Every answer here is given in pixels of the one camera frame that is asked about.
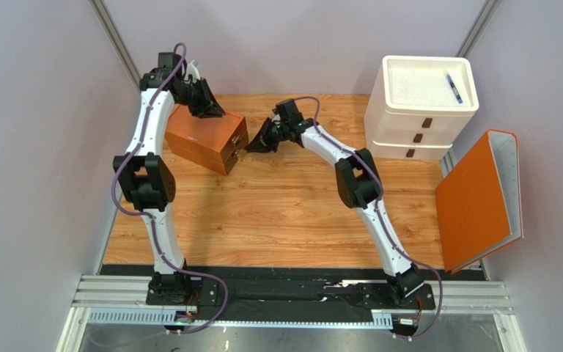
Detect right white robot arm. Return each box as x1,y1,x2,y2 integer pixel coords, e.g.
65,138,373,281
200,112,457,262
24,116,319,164
246,98,424,300

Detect orange ring binder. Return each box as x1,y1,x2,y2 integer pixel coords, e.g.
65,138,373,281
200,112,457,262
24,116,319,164
435,129,524,273

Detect white three-drawer cabinet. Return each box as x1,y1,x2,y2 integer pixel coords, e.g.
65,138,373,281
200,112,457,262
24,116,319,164
364,55,479,161

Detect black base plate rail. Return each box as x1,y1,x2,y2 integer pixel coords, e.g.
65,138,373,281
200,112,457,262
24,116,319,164
145,274,435,309

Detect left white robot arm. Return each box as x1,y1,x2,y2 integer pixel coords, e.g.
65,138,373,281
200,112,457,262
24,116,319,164
111,51,225,303

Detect orange drawer box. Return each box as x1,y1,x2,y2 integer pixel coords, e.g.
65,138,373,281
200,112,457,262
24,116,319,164
165,105,249,175

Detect blue pen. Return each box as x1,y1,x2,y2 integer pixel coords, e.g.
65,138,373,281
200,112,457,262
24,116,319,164
445,72,463,104

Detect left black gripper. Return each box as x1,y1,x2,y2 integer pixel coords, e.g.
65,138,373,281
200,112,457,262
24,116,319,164
176,78,227,120

